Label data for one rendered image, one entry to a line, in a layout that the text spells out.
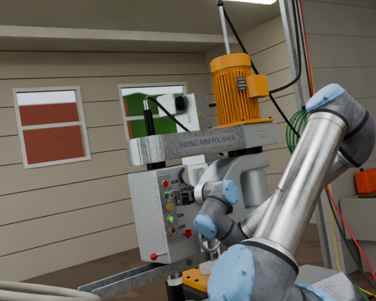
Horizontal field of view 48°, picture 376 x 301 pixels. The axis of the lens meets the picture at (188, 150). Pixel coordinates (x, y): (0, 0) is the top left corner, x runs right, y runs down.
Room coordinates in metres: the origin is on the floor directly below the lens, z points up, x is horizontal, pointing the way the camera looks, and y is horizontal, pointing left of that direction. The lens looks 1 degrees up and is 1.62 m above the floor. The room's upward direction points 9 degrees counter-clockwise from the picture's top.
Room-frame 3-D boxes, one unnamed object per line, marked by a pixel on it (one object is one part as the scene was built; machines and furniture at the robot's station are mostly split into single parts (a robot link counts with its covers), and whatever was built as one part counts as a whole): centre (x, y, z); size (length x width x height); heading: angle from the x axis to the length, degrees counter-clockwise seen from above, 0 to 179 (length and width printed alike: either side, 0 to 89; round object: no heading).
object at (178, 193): (1.69, 0.02, 1.47); 0.12 x 0.09 x 0.08; 44
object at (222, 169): (2.23, -0.14, 1.35); 0.74 x 0.23 x 0.49; 133
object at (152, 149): (2.21, -0.10, 1.66); 0.96 x 0.25 x 0.17; 133
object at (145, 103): (1.97, 0.16, 1.83); 0.04 x 0.04 x 0.17
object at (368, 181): (5.04, -2.11, 1.00); 0.50 x 0.22 x 0.33; 125
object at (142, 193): (2.03, 0.10, 1.37); 0.36 x 0.22 x 0.45; 133
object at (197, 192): (1.64, -0.04, 1.47); 0.09 x 0.05 x 0.10; 134
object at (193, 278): (3.02, -0.07, 0.76); 0.49 x 0.49 x 0.05; 28
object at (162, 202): (1.84, 0.13, 1.42); 0.08 x 0.03 x 0.28; 133
